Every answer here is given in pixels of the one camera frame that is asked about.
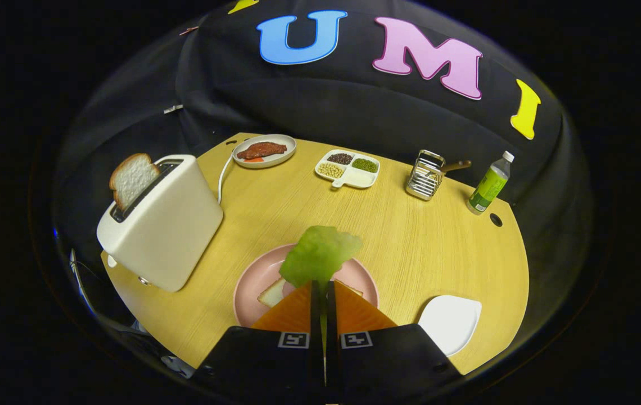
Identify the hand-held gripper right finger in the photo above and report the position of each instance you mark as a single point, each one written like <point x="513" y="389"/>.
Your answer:
<point x="332" y="315"/>

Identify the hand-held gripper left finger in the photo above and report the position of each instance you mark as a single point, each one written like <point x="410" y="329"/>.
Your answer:
<point x="316" y="315"/>

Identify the green lettuce leaf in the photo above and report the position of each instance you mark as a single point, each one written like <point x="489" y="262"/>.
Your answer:
<point x="320" y="256"/>

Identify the toasted bread slice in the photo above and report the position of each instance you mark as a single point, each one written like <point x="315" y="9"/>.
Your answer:
<point x="132" y="179"/>

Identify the white bread slice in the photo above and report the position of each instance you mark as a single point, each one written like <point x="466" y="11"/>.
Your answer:
<point x="272" y="293"/>

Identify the pink round plate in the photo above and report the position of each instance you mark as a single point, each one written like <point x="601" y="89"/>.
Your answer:
<point x="253" y="281"/>

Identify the white leaf-shaped plate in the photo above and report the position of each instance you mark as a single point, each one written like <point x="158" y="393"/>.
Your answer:
<point x="450" y="323"/>

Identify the white divided dish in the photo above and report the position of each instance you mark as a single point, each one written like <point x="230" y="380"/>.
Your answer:
<point x="360" y="178"/>

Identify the pile of yellow soybeans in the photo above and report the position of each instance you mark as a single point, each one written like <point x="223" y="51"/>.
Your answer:
<point x="331" y="170"/>

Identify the pile of green beans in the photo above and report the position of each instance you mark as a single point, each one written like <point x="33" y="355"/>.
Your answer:
<point x="365" y="165"/>

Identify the pile of dark beans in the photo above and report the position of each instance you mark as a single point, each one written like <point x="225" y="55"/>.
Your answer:
<point x="341" y="158"/>

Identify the orange carrot piece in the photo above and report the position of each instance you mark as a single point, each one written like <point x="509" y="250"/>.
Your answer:
<point x="253" y="160"/>

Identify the white toaster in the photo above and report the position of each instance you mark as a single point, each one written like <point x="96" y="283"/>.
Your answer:
<point x="168" y="230"/>

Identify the red-brown meat slice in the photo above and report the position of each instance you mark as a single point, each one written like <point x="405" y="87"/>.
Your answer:
<point x="261" y="150"/>

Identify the round beige plate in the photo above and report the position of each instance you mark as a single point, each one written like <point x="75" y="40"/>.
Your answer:
<point x="285" y="143"/>

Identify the green label plastic bottle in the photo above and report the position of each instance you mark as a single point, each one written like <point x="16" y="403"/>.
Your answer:
<point x="489" y="185"/>

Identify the black backdrop cloth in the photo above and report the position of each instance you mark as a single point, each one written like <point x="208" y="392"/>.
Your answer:
<point x="326" y="107"/>

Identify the silver cloth clip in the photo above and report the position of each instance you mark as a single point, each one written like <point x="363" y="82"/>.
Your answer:
<point x="173" y="108"/>

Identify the pink cloth clip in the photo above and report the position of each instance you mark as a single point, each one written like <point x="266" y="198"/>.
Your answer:
<point x="188" y="30"/>

